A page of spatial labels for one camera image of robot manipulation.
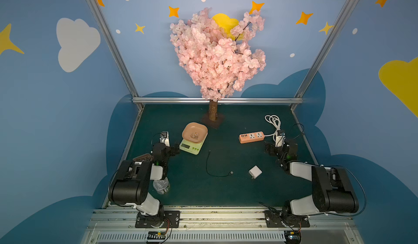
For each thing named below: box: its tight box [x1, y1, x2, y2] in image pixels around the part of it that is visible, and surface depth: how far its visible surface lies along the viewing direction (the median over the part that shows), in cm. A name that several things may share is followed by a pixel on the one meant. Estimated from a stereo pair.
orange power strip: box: [238, 131, 266, 144], surface depth 104 cm
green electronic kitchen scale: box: [179, 131, 209, 156], surface depth 100 cm
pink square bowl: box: [181, 122, 209, 143], surface depth 103 cm
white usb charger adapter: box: [248, 165, 263, 180], surface depth 90 cm
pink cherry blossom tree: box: [169, 7, 267, 122], surface depth 75 cm
